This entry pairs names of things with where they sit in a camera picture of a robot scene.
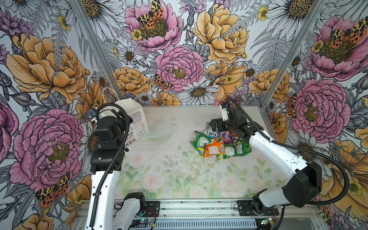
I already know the white paper bag with cartoon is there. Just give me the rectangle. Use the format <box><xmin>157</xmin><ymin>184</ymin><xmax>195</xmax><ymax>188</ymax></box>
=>
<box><xmin>115</xmin><ymin>98</ymin><xmax>149</xmax><ymax>147</ymax></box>

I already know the orange snack packet front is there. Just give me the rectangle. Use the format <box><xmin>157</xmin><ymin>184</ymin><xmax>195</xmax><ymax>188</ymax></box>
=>
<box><xmin>204</xmin><ymin>138</ymin><xmax>225</xmax><ymax>158</ymax></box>

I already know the green snack packet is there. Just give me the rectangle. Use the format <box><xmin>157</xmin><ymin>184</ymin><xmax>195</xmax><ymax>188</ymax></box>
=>
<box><xmin>217</xmin><ymin>141</ymin><xmax>252</xmax><ymax>161</ymax></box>
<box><xmin>190</xmin><ymin>131</ymin><xmax>211</xmax><ymax>157</ymax></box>

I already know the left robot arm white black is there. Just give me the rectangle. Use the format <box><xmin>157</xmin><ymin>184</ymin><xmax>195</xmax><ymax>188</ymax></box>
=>
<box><xmin>85</xmin><ymin>115</ymin><xmax>146</xmax><ymax>230</ymax></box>

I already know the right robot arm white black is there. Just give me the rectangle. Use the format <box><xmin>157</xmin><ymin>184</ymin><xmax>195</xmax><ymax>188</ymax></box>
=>
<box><xmin>210</xmin><ymin>103</ymin><xmax>322</xmax><ymax>214</ymax></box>

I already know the purple candy packet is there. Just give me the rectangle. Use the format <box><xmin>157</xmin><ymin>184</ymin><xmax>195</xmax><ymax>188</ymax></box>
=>
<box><xmin>221</xmin><ymin>131</ymin><xmax>239</xmax><ymax>144</ymax></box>

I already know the teal Fox's candy packet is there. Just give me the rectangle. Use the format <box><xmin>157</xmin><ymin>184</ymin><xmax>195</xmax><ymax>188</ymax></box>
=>
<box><xmin>203</xmin><ymin>122</ymin><xmax>219</xmax><ymax>139</ymax></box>

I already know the left green circuit board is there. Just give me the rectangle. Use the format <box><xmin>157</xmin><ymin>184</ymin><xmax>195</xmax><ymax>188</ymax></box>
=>
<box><xmin>131</xmin><ymin>218</ymin><xmax>154</xmax><ymax>228</ymax></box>

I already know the green circuit board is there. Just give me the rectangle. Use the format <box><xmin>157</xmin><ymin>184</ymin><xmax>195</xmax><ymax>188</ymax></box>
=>
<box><xmin>131</xmin><ymin>218</ymin><xmax>154</xmax><ymax>228</ymax></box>
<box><xmin>260</xmin><ymin>217</ymin><xmax>274</xmax><ymax>225</ymax></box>

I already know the right green circuit board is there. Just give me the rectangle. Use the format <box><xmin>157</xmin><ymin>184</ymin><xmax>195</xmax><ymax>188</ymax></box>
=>
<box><xmin>260</xmin><ymin>217</ymin><xmax>274</xmax><ymax>225</ymax></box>

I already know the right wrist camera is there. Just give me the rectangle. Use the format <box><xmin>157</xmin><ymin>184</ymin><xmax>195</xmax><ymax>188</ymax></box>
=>
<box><xmin>219</xmin><ymin>103</ymin><xmax>229</xmax><ymax>121</ymax></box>

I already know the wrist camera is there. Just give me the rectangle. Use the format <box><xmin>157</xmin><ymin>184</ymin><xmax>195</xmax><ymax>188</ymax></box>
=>
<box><xmin>85</xmin><ymin>108</ymin><xmax>98</xmax><ymax>123</ymax></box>
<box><xmin>219</xmin><ymin>103</ymin><xmax>229</xmax><ymax>121</ymax></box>

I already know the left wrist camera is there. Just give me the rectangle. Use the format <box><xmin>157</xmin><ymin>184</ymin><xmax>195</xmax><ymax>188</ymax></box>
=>
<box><xmin>85</xmin><ymin>108</ymin><xmax>98</xmax><ymax>123</ymax></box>

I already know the aluminium front rail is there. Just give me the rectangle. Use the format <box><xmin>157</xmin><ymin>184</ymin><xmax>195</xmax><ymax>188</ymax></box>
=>
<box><xmin>74</xmin><ymin>198</ymin><xmax>320</xmax><ymax>220</ymax></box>

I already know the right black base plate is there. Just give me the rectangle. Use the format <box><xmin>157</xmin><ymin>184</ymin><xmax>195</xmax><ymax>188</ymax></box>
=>
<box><xmin>233</xmin><ymin>199</ymin><xmax>279</xmax><ymax>216</ymax></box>

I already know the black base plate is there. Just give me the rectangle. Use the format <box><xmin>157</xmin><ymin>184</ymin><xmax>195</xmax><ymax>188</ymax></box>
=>
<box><xmin>233</xmin><ymin>199</ymin><xmax>279</xmax><ymax>216</ymax></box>
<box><xmin>143</xmin><ymin>200</ymin><xmax>161</xmax><ymax>218</ymax></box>

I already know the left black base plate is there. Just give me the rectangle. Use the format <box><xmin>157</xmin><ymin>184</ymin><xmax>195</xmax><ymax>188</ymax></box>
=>
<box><xmin>143</xmin><ymin>200</ymin><xmax>161</xmax><ymax>218</ymax></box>

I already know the right aluminium frame post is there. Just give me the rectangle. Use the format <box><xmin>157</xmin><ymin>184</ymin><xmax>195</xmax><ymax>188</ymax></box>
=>
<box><xmin>260</xmin><ymin>0</ymin><xmax>326</xmax><ymax>109</ymax></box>

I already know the aluminium frame post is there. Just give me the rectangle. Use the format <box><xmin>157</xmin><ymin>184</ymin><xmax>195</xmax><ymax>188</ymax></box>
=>
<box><xmin>260</xmin><ymin>0</ymin><xmax>326</xmax><ymax>109</ymax></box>
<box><xmin>71</xmin><ymin>1</ymin><xmax>123</xmax><ymax>100</ymax></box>

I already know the white vented cable duct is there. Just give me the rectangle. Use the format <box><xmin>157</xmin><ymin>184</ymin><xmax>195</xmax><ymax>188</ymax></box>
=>
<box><xmin>132</xmin><ymin>219</ymin><xmax>257</xmax><ymax>230</ymax></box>

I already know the left aluminium frame post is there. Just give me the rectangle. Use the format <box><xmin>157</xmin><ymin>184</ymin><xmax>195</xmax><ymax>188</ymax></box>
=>
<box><xmin>71</xmin><ymin>1</ymin><xmax>123</xmax><ymax>100</ymax></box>

